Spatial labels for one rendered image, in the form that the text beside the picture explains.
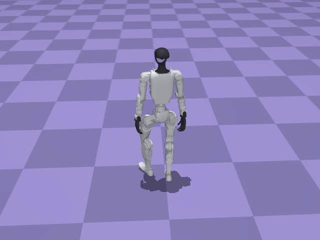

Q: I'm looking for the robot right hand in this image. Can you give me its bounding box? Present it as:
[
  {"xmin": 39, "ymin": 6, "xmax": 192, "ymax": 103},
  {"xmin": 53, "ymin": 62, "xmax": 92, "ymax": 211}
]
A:
[{"xmin": 177, "ymin": 111, "xmax": 187, "ymax": 132}]

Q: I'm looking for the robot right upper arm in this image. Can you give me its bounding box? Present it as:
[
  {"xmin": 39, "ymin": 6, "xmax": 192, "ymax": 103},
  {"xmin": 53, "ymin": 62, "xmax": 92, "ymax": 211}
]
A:
[{"xmin": 173, "ymin": 70, "xmax": 184, "ymax": 98}]

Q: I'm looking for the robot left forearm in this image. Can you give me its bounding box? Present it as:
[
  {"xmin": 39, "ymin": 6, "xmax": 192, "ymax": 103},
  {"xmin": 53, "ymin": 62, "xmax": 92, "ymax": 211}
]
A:
[{"xmin": 134, "ymin": 94, "xmax": 144, "ymax": 120}]

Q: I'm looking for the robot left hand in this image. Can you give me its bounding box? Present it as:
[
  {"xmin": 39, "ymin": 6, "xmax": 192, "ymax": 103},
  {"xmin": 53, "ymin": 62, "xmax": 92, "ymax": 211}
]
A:
[{"xmin": 134, "ymin": 116, "xmax": 143, "ymax": 134}]

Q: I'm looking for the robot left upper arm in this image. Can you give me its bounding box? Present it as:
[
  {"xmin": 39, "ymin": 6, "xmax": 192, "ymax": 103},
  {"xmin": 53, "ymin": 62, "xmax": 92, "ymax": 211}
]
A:
[{"xmin": 138, "ymin": 71, "xmax": 151, "ymax": 102}]

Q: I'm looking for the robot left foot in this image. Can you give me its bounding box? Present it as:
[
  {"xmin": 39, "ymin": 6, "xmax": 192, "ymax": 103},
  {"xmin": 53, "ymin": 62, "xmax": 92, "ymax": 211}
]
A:
[{"xmin": 138, "ymin": 162, "xmax": 154, "ymax": 176}]

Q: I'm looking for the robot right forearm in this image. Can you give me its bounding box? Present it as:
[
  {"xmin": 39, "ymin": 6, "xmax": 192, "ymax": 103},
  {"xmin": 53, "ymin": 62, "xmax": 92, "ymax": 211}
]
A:
[{"xmin": 177, "ymin": 91, "xmax": 187, "ymax": 116}]

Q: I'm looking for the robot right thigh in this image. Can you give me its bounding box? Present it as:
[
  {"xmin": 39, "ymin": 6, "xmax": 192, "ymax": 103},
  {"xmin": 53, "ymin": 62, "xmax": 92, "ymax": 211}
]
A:
[{"xmin": 164, "ymin": 110, "xmax": 178, "ymax": 152}]

